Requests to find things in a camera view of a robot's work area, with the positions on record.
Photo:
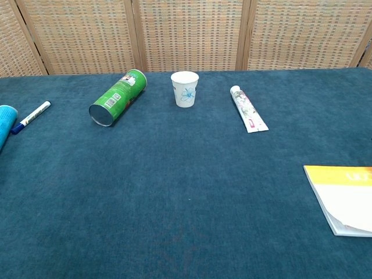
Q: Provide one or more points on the woven bamboo screen panel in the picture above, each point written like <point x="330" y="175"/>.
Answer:
<point x="191" y="35"/>
<point x="367" y="56"/>
<point x="305" y="35"/>
<point x="14" y="49"/>
<point x="84" y="35"/>

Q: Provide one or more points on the white marker with blue cap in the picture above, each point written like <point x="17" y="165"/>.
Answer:
<point x="33" y="114"/>

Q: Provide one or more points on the white floral toothpaste tube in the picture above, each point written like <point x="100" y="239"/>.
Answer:
<point x="247" y="109"/>

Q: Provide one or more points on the white paper cup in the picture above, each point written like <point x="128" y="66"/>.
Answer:
<point x="185" y="91"/>

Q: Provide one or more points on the light blue cylindrical can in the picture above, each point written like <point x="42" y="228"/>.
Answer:
<point x="5" y="122"/>

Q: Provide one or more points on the yellow and white booklet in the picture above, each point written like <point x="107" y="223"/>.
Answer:
<point x="348" y="200"/>

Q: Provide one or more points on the dark blue table mat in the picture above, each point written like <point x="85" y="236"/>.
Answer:
<point x="174" y="189"/>

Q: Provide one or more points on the green chip can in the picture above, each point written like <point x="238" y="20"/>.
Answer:
<point x="119" y="96"/>

